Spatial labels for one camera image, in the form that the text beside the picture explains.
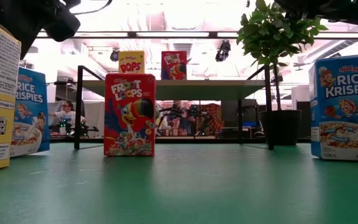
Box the white cabinet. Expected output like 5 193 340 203
290 85 310 102

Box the horizontal overhead frame bar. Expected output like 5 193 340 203
35 30 358 40

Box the blue Rice Krispies cereal box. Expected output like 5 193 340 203
308 53 358 162
9 67 51 158

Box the white cloth screen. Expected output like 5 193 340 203
83 101 105 138

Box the green plant in black pot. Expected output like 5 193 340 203
236 0 329 146

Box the person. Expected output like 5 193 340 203
166 100 194 136
48 100 86 136

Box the green table mat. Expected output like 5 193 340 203
0 142 358 224

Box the red Froot Loops cereal box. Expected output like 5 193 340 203
161 50 188 81
103 73 157 157

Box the orange mandala cloth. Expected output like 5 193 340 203
197 103 225 134

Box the black cabinet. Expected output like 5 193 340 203
221 99 259 138

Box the wooden shelf with black legs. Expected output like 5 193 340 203
74 65 275 151

